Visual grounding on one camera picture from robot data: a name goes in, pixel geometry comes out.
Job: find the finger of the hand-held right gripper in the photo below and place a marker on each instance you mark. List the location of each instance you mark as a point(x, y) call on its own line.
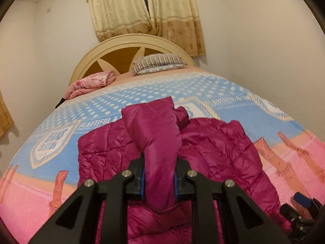
point(302, 199)

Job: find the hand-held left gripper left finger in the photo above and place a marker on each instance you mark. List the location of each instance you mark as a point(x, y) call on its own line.
point(141, 184)

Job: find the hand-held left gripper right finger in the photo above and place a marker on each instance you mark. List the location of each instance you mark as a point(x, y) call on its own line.
point(177, 186)

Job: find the magenta quilted puffer jacket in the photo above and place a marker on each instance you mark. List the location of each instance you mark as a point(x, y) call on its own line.
point(157, 142)

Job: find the printed blue pink blanket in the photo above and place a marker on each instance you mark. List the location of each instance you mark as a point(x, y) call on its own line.
point(223, 99)

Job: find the folded pink floral blanket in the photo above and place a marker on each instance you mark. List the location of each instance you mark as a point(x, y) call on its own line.
point(91, 82)

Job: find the black object beside bed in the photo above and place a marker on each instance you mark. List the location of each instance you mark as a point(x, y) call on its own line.
point(59, 102)

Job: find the striped pillow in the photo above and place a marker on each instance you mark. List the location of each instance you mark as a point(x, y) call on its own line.
point(158, 63)

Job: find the cream wooden bed headboard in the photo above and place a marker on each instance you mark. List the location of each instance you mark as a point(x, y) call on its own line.
point(119, 54)

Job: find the beige side curtain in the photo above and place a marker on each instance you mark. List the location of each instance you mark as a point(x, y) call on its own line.
point(4, 117)

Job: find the beige floral window curtain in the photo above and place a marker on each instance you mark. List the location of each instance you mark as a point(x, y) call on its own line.
point(152, 10)

